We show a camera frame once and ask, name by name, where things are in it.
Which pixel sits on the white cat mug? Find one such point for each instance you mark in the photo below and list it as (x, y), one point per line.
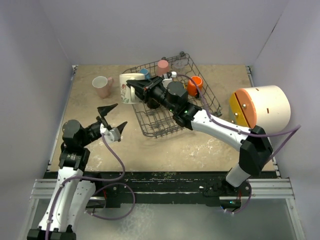
(128, 93)

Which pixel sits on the blue mug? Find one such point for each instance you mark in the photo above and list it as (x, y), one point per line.
(146, 73)

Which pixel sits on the grey wire dish rack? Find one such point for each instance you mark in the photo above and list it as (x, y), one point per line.
(165, 110)

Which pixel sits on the orange and yellow lid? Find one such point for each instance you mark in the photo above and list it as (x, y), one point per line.
(241, 109)

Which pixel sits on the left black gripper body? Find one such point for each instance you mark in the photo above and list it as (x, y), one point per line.
(91, 134)

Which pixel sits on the white cylinder container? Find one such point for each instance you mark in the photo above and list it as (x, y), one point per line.
(272, 107)

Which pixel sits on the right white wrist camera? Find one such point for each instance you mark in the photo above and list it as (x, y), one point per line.
(168, 78)

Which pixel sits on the pink mug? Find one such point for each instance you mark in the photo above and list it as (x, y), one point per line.
(103, 86)

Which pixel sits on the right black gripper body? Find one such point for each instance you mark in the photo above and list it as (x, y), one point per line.
(158, 94)

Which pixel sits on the pink tumbler cup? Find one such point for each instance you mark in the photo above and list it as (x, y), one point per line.
(162, 67)

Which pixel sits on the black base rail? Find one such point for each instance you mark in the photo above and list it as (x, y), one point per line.
(215, 179)

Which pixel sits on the orange mug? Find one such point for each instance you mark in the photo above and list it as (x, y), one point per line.
(194, 85)

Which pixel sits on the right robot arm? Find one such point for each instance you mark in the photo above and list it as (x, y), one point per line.
(252, 144)

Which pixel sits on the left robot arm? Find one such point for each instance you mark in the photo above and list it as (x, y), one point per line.
(73, 190)

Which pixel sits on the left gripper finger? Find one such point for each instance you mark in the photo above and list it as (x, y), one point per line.
(118, 131)
(104, 110)

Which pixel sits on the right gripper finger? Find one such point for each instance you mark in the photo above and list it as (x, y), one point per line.
(139, 95)
(143, 83)

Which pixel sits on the aluminium frame rail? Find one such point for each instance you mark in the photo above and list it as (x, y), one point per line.
(270, 190)

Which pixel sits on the clear glass cup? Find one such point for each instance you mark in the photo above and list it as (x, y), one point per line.
(179, 65)

